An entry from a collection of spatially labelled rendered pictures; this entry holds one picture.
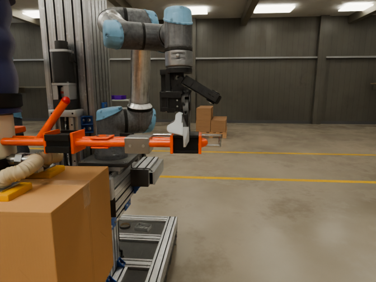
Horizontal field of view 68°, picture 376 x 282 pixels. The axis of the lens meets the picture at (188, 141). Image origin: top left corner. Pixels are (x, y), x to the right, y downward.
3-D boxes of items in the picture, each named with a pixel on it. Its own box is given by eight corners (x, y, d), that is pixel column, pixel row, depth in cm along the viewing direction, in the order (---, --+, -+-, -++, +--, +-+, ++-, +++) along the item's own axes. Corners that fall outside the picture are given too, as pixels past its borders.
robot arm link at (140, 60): (121, 128, 137) (120, 6, 115) (150, 127, 142) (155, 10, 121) (125, 138, 127) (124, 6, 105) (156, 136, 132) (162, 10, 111)
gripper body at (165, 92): (163, 112, 81) (162, 70, 79) (192, 112, 81) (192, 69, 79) (160, 114, 74) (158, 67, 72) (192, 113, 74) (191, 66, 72)
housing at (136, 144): (123, 154, 76) (123, 137, 76) (130, 149, 83) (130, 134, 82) (149, 154, 76) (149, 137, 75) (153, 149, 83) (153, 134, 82)
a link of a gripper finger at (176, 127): (167, 147, 74) (167, 114, 76) (189, 147, 74) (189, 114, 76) (165, 145, 71) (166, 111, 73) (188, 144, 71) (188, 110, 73)
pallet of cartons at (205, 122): (195, 137, 776) (195, 108, 761) (197, 130, 909) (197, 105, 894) (230, 138, 770) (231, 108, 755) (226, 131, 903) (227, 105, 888)
